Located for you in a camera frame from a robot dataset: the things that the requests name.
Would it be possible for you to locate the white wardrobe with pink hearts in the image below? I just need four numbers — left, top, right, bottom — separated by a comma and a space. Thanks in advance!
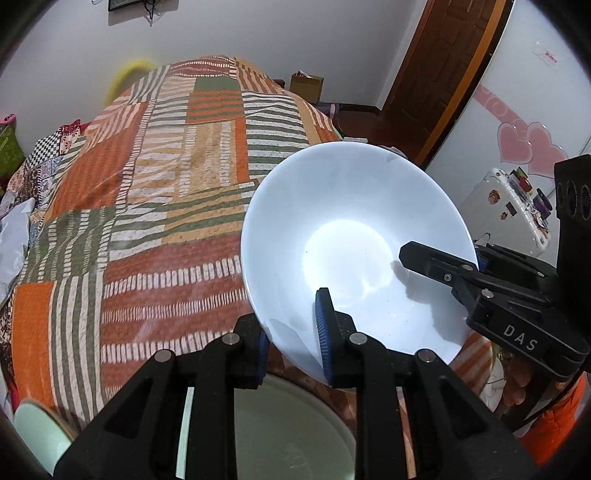
427, 0, 591, 222

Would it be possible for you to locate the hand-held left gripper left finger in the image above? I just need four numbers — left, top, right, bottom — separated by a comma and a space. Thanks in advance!
53, 314, 271, 480

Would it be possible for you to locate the orange striped patchwork blanket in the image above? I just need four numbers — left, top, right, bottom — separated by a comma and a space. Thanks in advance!
0, 55, 499, 462

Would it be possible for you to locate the checkered patterned quilt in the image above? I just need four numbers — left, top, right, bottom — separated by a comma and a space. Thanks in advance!
0, 119, 88, 217

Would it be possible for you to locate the brown wooden door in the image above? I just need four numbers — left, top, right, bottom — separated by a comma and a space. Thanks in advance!
381, 0, 513, 169

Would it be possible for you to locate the white bowl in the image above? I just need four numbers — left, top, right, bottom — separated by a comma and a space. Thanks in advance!
240, 141, 478, 384

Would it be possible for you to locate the green bowl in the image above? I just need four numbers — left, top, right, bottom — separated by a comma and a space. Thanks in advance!
14, 401, 79, 469

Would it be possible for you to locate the small cardboard box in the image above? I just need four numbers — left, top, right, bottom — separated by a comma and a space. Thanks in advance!
290, 71, 324, 103

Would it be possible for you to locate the white suitcase with stickers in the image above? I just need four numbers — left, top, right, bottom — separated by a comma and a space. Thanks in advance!
457, 167, 561, 259

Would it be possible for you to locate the person's right hand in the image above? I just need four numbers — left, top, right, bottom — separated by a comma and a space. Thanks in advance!
501, 353, 539, 437

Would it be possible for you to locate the grey plastic bag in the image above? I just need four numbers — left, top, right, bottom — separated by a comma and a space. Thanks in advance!
0, 198, 35, 305

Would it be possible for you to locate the large white plate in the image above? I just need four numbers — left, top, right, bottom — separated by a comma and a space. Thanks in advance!
178, 374, 358, 480

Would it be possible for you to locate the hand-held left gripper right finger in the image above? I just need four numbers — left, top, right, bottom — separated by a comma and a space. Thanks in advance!
314, 287, 539, 480

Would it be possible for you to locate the person's orange clothing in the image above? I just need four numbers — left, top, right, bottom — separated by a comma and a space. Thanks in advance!
526, 374, 587, 467

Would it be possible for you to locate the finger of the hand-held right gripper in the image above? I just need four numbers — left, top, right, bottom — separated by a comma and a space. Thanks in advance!
475, 242, 559, 298
399, 241, 490, 303

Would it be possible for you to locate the green bag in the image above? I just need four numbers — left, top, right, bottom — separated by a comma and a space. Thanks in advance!
0, 115, 26, 178

